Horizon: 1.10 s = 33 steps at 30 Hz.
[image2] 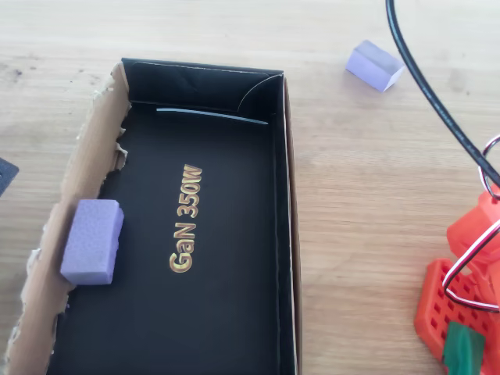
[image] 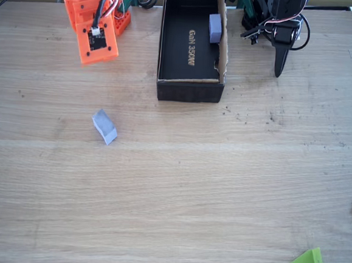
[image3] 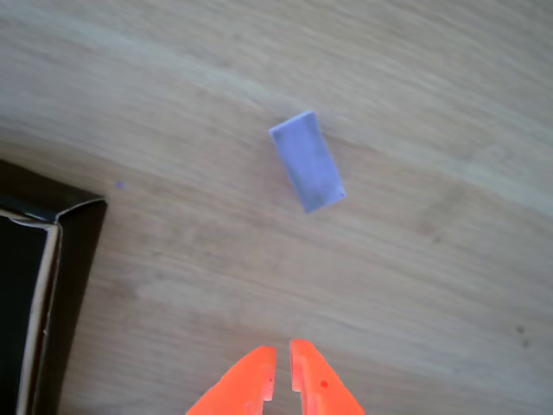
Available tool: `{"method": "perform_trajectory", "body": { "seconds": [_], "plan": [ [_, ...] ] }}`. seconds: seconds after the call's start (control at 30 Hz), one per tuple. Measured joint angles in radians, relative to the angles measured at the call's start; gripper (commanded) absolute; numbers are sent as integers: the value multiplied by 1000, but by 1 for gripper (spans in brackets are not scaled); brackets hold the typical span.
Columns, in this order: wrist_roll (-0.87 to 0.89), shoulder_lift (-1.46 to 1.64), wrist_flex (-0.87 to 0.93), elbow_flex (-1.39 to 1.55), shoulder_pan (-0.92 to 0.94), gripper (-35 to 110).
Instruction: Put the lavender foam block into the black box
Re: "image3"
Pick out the purple foam block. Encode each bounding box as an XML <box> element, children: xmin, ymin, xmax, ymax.
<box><xmin>268</xmin><ymin>110</ymin><xmax>347</xmax><ymax>214</ymax></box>

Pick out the black cardboard box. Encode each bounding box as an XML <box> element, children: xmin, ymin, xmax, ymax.
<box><xmin>0</xmin><ymin>158</ymin><xmax>108</xmax><ymax>415</ymax></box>

